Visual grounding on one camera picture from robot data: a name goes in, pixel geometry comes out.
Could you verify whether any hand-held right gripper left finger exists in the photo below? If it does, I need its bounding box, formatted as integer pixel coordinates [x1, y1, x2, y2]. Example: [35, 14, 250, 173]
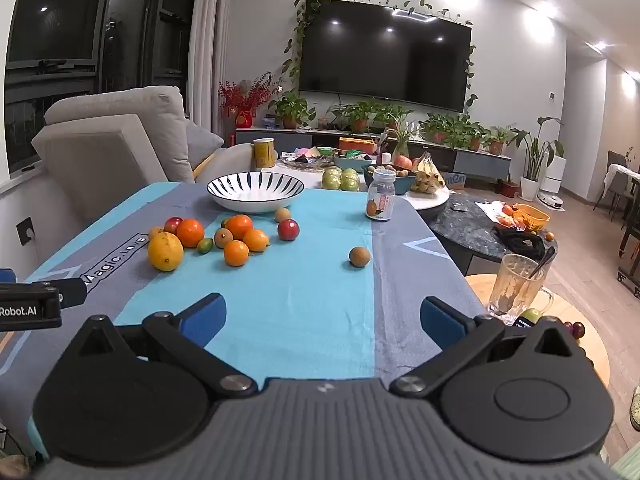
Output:
[60, 292, 261, 403]

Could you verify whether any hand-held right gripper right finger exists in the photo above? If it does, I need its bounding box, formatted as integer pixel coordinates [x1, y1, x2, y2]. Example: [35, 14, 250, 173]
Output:
[389, 296, 583, 403]

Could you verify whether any orange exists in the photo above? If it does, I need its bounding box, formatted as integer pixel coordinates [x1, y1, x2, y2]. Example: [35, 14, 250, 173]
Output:
[243, 228, 271, 253]
[226, 214, 254, 241]
[176, 218, 205, 249]
[223, 240, 250, 267]

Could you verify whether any yellow lemon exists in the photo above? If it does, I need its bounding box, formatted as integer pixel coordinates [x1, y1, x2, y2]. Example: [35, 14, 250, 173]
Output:
[147, 232, 184, 272]

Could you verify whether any white blue striped bowl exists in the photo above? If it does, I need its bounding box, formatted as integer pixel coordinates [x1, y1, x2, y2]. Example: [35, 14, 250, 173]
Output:
[206, 172, 305, 213]

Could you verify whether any round wooden stool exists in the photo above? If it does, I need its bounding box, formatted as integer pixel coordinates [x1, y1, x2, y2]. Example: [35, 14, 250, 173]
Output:
[465, 274, 611, 386]

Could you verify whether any glass mug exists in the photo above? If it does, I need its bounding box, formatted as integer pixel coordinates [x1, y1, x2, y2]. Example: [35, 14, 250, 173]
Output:
[487, 254, 555, 317]

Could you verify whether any dark marble round table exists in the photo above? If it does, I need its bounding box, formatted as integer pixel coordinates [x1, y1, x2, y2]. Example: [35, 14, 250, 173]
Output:
[430, 192, 558, 273]

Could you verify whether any black bag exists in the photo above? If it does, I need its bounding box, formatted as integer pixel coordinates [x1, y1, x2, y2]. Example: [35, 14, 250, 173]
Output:
[495, 227, 546, 261]

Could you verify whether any blue grey tablecloth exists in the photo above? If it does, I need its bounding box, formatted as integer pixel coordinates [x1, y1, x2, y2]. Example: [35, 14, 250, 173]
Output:
[0, 181, 488, 461]

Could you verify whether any metal spoon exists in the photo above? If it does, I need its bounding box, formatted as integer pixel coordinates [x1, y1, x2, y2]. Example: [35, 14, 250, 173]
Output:
[527, 246, 557, 281]

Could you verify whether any white round coffee table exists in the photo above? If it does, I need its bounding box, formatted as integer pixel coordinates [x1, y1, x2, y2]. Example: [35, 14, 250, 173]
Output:
[272, 162, 451, 213]

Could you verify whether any orange plastic basket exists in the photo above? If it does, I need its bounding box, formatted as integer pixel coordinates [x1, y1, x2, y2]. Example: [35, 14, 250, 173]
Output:
[512, 203, 551, 232]

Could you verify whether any clear bottle orange label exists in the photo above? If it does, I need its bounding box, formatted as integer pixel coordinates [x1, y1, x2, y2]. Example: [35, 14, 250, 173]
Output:
[365, 168, 397, 222]

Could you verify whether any dark blue bowl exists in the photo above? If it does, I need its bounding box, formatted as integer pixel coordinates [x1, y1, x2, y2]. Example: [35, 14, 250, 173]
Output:
[362, 162, 418, 188]

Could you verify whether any bunch of bananas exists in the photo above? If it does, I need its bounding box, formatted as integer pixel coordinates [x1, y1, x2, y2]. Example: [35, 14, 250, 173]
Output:
[410, 151, 447, 194]

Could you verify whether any beige sofa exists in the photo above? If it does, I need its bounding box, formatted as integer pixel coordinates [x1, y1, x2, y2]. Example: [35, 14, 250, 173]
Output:
[31, 86, 261, 241]

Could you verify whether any pile of longans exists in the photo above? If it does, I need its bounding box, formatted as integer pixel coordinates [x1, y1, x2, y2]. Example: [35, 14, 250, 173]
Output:
[367, 164, 416, 178]

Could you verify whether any tall plant white pot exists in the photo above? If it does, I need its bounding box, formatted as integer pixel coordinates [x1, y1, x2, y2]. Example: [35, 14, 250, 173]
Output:
[510, 116, 566, 197]

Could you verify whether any grey television cabinet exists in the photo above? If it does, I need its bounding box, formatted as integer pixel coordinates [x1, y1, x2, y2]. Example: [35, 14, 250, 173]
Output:
[235, 126, 513, 181]

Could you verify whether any yellow can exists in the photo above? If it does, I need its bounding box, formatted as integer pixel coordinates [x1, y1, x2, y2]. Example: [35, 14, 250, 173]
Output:
[252, 137, 276, 170]

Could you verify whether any grey cushion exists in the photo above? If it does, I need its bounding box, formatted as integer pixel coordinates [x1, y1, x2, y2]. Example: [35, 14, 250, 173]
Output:
[186, 120, 225, 168]

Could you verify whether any glass vase with plant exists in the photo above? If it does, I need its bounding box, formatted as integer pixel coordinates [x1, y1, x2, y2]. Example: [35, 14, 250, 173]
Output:
[385, 120, 416, 161]

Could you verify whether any teal snack tray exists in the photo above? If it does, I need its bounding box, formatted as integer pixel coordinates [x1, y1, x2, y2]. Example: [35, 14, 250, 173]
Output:
[334, 152, 378, 173]

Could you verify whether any glass plate of snacks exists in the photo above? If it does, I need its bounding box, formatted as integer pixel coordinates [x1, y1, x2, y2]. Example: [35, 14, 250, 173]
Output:
[280, 147, 336, 172]

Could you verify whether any orange box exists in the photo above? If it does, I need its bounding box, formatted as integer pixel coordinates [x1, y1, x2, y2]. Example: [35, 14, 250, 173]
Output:
[339, 136, 377, 156]

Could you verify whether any red berry branches red vase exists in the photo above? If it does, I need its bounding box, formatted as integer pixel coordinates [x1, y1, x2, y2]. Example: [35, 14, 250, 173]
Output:
[218, 72, 276, 133]

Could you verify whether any dark wooden chair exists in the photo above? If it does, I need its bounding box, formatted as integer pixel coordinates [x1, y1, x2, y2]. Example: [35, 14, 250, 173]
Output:
[617, 210, 640, 297]

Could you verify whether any row of potted plants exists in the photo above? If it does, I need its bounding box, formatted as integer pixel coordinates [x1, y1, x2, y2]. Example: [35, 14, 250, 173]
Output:
[267, 89, 516, 157]

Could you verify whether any dining chair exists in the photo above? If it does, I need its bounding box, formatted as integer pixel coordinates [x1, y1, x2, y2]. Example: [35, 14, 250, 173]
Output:
[594, 151, 630, 211]

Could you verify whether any dark window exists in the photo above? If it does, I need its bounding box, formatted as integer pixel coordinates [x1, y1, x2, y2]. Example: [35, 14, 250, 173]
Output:
[5, 0, 201, 171]

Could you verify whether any white curtain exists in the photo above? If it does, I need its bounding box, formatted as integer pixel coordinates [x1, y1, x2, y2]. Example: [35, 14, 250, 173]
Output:
[187, 0, 236, 136]

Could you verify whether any black wall outlet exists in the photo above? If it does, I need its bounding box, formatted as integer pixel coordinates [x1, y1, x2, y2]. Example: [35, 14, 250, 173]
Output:
[16, 217, 37, 247]

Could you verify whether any wall television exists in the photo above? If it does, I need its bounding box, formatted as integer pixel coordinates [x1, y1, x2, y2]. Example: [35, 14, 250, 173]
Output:
[298, 0, 473, 113]

